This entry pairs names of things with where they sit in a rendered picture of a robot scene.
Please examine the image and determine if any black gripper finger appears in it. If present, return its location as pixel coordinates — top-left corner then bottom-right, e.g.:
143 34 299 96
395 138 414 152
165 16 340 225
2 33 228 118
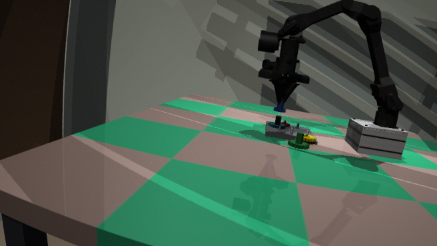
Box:
282 82 300 103
269 80 287 103

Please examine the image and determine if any yellow gear with black stripe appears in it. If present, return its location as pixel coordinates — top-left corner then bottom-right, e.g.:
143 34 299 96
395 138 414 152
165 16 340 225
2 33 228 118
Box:
303 134 316 142

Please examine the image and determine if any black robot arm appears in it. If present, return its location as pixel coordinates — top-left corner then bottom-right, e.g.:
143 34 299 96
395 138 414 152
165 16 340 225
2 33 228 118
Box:
258 0 404 129

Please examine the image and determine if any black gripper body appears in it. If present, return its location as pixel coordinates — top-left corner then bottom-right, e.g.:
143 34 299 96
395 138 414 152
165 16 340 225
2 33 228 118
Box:
258 54 310 84

